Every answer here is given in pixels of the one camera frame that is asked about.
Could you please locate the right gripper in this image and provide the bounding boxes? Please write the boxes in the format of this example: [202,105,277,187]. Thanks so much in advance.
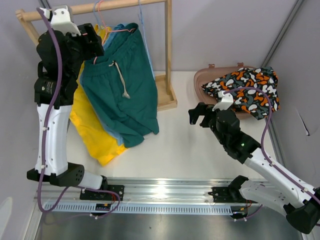
[188,102,229,145]

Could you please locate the pink hanger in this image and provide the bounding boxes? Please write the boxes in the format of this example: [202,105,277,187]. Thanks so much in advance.
[99,3,137,53]

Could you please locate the dark green shorts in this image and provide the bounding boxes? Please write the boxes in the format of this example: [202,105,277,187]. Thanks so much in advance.
[81,22,160,148]

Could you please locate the camouflage patterned shorts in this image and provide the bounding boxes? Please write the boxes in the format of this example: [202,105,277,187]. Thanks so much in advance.
[201,66,280,120]

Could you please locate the blue hanger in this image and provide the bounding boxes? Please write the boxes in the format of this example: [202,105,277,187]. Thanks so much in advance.
[93,0,105,28]
[138,0,155,79]

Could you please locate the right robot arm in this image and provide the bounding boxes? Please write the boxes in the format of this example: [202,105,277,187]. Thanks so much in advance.
[188,102,320,234]

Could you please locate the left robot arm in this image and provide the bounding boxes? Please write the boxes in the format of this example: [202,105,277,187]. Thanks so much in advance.
[26,23,109,200]

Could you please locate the light blue shorts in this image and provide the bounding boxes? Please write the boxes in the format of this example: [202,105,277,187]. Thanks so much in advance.
[79,23,155,146]

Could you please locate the yellow shorts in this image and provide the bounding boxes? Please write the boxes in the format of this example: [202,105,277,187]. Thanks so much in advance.
[69,24,130,167]

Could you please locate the pink translucent plastic basin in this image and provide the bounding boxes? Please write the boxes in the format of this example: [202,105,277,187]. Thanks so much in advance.
[193,62,253,105]

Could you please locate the wooden clothes rack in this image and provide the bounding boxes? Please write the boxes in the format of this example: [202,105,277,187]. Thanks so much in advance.
[15,0,178,112]

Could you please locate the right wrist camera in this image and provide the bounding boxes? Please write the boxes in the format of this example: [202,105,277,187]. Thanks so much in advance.
[212,91,234,112]

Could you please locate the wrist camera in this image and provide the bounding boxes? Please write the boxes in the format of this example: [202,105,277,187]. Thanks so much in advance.
[212,91,234,112]
[39,5,81,37]

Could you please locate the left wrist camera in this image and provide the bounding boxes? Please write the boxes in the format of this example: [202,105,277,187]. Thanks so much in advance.
[39,5,81,37]

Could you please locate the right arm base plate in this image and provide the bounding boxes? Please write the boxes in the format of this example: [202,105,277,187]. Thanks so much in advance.
[207,186,242,203]

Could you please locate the aluminium mounting rail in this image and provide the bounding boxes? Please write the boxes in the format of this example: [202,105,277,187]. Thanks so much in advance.
[33,176,303,208]

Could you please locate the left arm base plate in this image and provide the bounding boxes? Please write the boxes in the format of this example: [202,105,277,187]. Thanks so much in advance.
[79,184,125,201]

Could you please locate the slotted cable duct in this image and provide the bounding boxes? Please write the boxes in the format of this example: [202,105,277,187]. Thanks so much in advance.
[43,202,233,216]

